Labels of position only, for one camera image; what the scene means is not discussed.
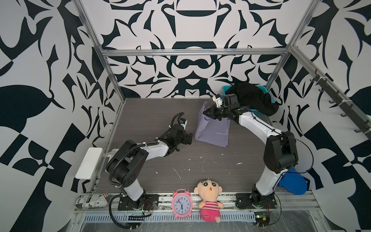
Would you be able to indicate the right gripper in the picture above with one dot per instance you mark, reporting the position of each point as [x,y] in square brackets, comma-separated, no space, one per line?
[212,113]

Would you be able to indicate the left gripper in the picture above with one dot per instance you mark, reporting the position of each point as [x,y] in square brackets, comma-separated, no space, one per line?
[187,138]

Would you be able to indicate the black garment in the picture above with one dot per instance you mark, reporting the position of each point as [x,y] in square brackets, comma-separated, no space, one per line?
[250,95]

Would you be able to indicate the lavender skirt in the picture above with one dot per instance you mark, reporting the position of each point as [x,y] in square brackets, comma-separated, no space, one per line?
[212,131]

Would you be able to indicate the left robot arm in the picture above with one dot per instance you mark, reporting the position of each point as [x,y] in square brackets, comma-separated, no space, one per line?
[126,164]

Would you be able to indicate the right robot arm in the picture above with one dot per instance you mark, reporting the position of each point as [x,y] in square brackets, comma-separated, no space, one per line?
[280,154]

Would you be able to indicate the teal plastic basket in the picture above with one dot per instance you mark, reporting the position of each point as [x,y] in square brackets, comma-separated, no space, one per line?
[256,112]

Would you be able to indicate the plush doll pink shirt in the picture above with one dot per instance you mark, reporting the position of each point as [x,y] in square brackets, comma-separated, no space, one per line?
[210,207]

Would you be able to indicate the pink alarm clock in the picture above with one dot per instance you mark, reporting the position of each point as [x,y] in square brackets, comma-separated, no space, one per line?
[182,203]

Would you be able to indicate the white rectangular panel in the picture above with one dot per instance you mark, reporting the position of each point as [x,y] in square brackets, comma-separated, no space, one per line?
[112,152]
[89,164]

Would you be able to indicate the blue cloth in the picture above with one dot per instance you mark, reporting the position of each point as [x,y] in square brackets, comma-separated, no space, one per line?
[293,182]

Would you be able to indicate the folded newspaper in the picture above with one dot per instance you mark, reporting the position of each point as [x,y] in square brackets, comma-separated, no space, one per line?
[92,201]

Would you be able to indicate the small circuit board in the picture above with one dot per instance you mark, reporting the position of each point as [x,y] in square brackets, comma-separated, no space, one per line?
[262,219]

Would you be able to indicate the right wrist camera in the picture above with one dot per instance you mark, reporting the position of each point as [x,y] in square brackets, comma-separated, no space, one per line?
[217,99]

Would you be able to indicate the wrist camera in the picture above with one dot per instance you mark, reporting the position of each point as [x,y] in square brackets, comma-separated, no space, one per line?
[182,122]
[217,99]

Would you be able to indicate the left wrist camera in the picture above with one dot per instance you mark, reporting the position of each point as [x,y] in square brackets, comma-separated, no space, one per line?
[182,122]

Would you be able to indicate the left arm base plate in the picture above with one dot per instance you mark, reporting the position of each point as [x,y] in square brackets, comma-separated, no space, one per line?
[146,202]

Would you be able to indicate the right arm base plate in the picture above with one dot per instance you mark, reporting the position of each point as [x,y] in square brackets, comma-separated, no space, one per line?
[255,201]

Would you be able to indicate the grey wall hook rail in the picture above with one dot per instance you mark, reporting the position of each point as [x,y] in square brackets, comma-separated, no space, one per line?
[348,106]

